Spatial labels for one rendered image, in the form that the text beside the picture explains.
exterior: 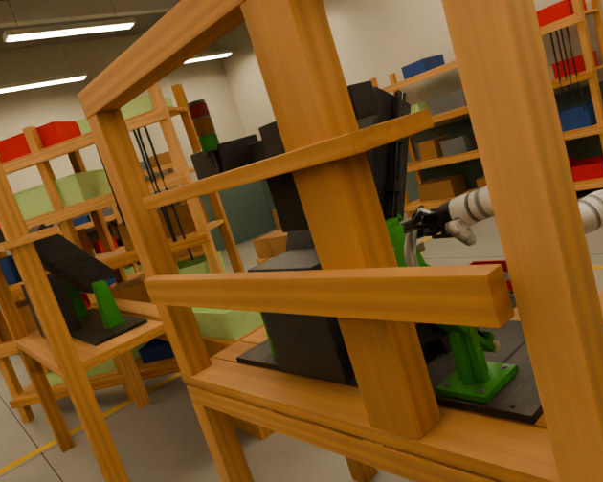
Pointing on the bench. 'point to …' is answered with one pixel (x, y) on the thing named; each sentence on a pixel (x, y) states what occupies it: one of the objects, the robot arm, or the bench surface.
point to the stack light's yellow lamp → (204, 126)
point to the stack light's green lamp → (209, 142)
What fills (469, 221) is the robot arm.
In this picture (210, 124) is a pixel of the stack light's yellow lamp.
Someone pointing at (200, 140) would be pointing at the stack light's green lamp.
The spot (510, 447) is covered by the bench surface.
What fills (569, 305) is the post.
